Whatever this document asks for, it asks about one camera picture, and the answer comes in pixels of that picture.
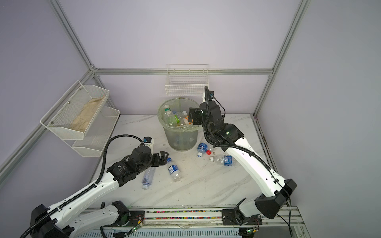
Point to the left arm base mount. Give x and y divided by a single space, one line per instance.
130 219

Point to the aluminium front rail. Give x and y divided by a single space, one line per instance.
194 217

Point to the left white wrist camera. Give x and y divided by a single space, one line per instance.
149 142

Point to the green label clear bottle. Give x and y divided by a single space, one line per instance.
170 118

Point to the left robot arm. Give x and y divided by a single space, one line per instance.
65 219

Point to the white wire wall basket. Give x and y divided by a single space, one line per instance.
186 79

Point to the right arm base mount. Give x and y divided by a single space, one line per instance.
233 217

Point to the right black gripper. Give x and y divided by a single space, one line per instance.
195 114

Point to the small blue label bottle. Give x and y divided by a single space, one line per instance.
173 170

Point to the crushed clear bottle white cap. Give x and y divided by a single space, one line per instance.
148 178

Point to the white mesh two-tier shelf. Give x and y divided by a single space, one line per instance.
58 119

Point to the beige cloth in shelf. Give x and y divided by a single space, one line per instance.
82 121

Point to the grey mesh waste bin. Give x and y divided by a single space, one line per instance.
181 141

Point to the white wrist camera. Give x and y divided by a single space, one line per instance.
208 95
149 142

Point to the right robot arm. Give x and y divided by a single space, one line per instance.
275 189

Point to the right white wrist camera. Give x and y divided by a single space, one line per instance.
208 95

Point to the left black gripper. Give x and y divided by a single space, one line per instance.
158 162

